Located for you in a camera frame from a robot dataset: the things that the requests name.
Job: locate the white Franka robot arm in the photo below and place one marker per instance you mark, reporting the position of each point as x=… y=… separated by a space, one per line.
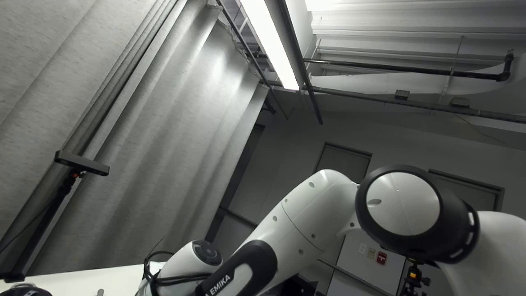
x=313 y=219

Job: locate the grey narrow door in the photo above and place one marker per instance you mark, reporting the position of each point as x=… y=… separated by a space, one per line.
x=343 y=159

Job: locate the grey curtain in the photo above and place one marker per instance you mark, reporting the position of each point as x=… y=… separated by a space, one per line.
x=165 y=165

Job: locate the ceiling light fixture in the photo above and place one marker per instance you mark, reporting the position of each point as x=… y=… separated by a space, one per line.
x=269 y=38

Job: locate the black background equipment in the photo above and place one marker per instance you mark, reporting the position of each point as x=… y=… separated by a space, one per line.
x=305 y=287

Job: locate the black ceiling pipe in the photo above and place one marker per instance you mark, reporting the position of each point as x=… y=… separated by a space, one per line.
x=412 y=70

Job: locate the grey wide door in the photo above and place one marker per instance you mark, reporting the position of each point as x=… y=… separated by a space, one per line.
x=477 y=191

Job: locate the black round object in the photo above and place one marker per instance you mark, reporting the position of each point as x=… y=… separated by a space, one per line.
x=17 y=292

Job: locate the grey wall conduit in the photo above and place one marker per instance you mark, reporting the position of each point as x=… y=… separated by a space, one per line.
x=384 y=99

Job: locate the red wall sign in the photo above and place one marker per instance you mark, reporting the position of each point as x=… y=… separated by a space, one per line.
x=382 y=259

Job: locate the black rail bracket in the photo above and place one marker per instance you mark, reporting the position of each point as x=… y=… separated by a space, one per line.
x=83 y=163

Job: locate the black camera tripod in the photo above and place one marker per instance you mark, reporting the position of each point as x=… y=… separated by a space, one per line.
x=413 y=277

